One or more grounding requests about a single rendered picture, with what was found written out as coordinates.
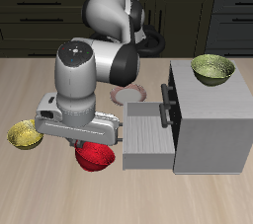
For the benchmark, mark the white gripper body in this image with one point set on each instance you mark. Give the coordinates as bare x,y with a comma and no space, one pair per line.
99,132

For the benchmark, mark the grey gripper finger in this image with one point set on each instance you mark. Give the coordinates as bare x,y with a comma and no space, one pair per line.
72,141

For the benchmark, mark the red bowl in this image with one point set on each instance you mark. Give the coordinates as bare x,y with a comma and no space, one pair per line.
95,159

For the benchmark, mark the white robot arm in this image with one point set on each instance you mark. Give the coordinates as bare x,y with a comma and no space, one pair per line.
75,80

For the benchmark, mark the yellow bowl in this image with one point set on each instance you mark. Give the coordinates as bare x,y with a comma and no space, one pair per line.
23,135

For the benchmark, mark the white cabinet drawer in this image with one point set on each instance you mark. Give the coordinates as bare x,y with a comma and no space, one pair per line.
148,142

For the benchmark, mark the white cabinet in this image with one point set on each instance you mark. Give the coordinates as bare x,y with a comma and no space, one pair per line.
210,126

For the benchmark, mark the green bowl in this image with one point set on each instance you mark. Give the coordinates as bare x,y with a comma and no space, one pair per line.
212,68

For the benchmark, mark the pink fluted dish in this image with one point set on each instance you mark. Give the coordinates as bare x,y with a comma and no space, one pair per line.
129,95

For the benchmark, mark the dark kitchen cupboards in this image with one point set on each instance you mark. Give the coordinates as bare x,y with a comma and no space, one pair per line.
39,20

